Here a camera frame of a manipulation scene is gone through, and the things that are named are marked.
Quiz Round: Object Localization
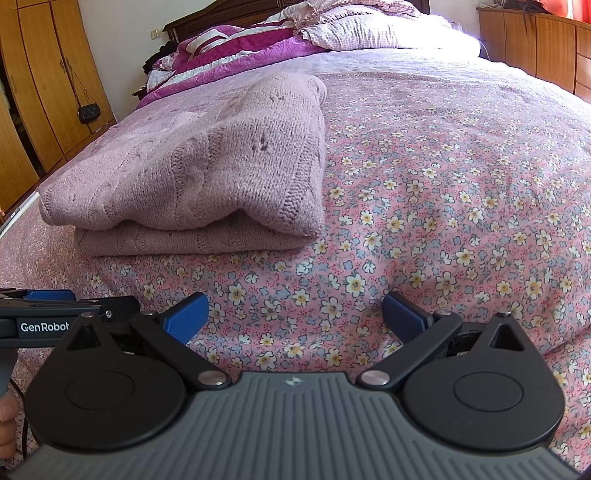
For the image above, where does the red curtain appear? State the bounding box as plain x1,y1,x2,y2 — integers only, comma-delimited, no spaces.
538,0,591,21

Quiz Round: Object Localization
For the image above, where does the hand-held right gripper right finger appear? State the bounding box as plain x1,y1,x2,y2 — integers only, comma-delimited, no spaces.
357,292,529,387

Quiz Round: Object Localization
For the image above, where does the black cable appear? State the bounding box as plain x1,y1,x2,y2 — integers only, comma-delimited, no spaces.
8,377,37,460

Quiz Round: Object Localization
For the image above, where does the pink cable-knit cardigan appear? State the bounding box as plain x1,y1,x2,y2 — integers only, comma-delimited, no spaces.
38,73,328,257

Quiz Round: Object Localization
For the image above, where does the pink frilled blanket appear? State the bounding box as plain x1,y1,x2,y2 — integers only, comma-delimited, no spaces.
265,0,426,28

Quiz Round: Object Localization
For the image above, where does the person's left hand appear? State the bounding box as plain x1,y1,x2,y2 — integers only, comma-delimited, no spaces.
0,396,23,459

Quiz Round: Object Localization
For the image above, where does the pile of dark clothes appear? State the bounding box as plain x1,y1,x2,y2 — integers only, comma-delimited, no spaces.
142,41,175,75

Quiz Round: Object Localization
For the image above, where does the dark wooden bed headboard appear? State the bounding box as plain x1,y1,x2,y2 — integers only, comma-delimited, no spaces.
164,0,430,42

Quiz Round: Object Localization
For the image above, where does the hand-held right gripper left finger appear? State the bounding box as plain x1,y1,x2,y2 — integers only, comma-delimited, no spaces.
60,292,233,388

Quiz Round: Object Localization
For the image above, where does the purple white striped quilt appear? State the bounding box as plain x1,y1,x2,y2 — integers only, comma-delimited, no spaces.
136,24,331,109

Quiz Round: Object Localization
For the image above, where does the wooden wardrobe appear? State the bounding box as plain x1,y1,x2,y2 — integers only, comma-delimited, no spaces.
0,0,116,204

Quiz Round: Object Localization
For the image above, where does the pink floral bedsheet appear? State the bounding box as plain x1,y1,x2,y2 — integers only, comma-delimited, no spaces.
0,48,591,467

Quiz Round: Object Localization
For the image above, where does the pink checked pillow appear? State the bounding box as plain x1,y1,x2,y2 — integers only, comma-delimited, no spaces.
300,13,483,51

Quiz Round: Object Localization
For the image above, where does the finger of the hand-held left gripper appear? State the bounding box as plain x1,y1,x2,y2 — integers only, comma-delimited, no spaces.
0,288,116,319

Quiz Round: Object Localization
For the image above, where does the wooden dresser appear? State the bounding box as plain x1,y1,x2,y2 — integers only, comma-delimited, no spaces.
478,4,591,109

